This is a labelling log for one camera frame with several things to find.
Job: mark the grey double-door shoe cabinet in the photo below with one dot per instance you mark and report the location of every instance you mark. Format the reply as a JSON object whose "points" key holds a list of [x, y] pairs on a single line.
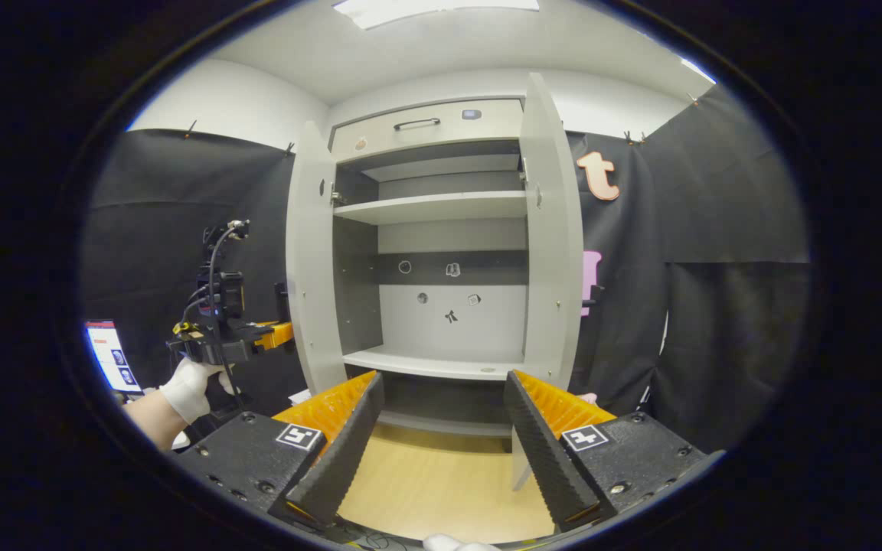
{"points": [[449, 329]]}

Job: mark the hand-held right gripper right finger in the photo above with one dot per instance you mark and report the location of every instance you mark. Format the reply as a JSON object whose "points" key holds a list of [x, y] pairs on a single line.
{"points": [[544, 451]]}

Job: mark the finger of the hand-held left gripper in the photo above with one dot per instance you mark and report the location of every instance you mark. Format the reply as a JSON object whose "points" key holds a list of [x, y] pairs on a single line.
{"points": [[276, 335]]}

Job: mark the small ceiling light panel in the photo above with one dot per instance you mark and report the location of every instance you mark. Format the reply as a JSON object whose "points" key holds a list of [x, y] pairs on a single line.
{"points": [[697, 70]]}

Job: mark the black backdrop cloth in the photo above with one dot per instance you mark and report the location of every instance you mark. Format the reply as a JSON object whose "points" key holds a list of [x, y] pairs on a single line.
{"points": [[717, 306]]}

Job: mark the white cabinet shelf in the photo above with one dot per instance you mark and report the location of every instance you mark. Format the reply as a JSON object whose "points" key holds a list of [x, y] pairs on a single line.
{"points": [[449, 167], [433, 207], [433, 363]]}

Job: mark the grey cabinet drawer front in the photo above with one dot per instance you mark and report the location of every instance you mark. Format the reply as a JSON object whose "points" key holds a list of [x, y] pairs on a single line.
{"points": [[487, 126]]}

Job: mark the grey cabinet door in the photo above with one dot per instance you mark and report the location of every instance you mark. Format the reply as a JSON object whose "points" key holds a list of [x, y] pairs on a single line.
{"points": [[309, 268], [552, 268]]}

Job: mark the large ceiling light panel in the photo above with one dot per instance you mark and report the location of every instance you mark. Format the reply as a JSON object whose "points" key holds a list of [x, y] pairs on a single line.
{"points": [[433, 9]]}

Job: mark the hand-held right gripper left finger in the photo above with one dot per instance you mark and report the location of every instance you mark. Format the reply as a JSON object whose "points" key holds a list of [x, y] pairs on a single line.
{"points": [[349, 451]]}

